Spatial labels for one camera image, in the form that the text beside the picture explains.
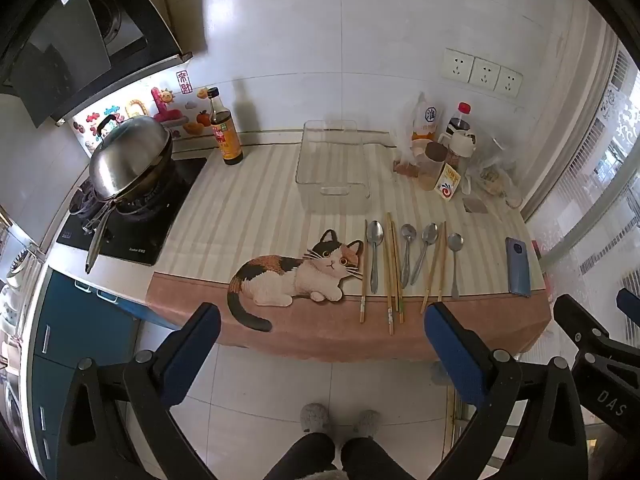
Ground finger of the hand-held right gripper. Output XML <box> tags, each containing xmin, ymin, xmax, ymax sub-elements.
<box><xmin>552</xmin><ymin>294</ymin><xmax>640</xmax><ymax>361</ymax></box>
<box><xmin>616</xmin><ymin>287</ymin><xmax>640</xmax><ymax>317</ymax></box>

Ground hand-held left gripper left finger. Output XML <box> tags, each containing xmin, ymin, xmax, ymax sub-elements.
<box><xmin>57</xmin><ymin>302</ymin><xmax>223</xmax><ymax>480</ymax></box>

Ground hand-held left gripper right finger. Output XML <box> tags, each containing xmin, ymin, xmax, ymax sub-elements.
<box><xmin>424</xmin><ymin>301</ymin><xmax>588</xmax><ymax>480</ymax></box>

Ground clear plastic container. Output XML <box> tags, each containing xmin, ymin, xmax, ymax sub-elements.
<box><xmin>295</xmin><ymin>119</ymin><xmax>372</xmax><ymax>212</ymax></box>

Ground blue smartphone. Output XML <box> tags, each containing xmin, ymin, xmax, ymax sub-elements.
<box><xmin>505</xmin><ymin>236</ymin><xmax>532</xmax><ymax>297</ymax></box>

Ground blue lower cabinet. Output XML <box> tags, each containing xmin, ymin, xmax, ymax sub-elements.
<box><xmin>27</xmin><ymin>265</ymin><xmax>147</xmax><ymax>461</ymax></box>

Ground black glass gas stove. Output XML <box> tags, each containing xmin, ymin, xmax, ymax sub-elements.
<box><xmin>56</xmin><ymin>156</ymin><xmax>208</xmax><ymax>267</ymax></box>

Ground grey fluffy slipper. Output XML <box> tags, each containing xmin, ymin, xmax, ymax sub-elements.
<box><xmin>300</xmin><ymin>402</ymin><xmax>332</xmax><ymax>434</ymax></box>

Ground window with patterned film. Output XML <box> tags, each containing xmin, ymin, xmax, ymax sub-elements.
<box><xmin>525</xmin><ymin>25</ymin><xmax>640</xmax><ymax>311</ymax></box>

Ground large steel spoon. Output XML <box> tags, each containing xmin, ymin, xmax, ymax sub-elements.
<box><xmin>366</xmin><ymin>220</ymin><xmax>385</xmax><ymax>295</ymax></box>

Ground person's legs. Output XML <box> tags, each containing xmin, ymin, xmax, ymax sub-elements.
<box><xmin>262</xmin><ymin>432</ymin><xmax>442</xmax><ymax>480</ymax></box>

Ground striped cat print tablecloth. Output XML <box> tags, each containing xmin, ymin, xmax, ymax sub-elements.
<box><xmin>145</xmin><ymin>142</ymin><xmax>552</xmax><ymax>363</ymax></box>

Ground clear plastic bag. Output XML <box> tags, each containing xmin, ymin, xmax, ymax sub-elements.
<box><xmin>465</xmin><ymin>141</ymin><xmax>524</xmax><ymax>209</ymax></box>

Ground small bag of meat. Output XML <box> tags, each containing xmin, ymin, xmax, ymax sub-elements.
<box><xmin>392</xmin><ymin>157</ymin><xmax>422</xmax><ymax>179</ymax></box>

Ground steel wok lid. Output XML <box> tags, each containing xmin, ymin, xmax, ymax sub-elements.
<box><xmin>89</xmin><ymin>115</ymin><xmax>174</xmax><ymax>201</ymax></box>

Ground soy sauce bottle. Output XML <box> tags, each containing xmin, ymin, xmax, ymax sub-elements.
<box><xmin>206</xmin><ymin>87</ymin><xmax>244</xmax><ymax>166</ymax></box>

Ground red cap sauce bottle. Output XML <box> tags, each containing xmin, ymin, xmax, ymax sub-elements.
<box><xmin>444</xmin><ymin>102</ymin><xmax>473</xmax><ymax>151</ymax></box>

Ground white plastic bag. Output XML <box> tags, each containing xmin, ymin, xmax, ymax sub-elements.
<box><xmin>394</xmin><ymin>92</ymin><xmax>445</xmax><ymax>162</ymax></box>

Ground black range hood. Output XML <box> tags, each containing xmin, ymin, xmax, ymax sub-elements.
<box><xmin>0</xmin><ymin>0</ymin><xmax>194</xmax><ymax>129</ymax></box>

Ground wok with long handle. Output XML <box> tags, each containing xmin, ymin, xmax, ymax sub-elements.
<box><xmin>84</xmin><ymin>152</ymin><xmax>175</xmax><ymax>275</ymax></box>

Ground white wall outlet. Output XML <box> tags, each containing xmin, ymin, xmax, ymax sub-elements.
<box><xmin>471</xmin><ymin>57</ymin><xmax>502</xmax><ymax>90</ymax></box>
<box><xmin>495</xmin><ymin>66</ymin><xmax>523</xmax><ymax>95</ymax></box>
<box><xmin>441</xmin><ymin>48</ymin><xmax>475</xmax><ymax>84</ymax></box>

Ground colourful wall stickers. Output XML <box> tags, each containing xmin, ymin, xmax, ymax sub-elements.
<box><xmin>72</xmin><ymin>70</ymin><xmax>211</xmax><ymax>156</ymax></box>

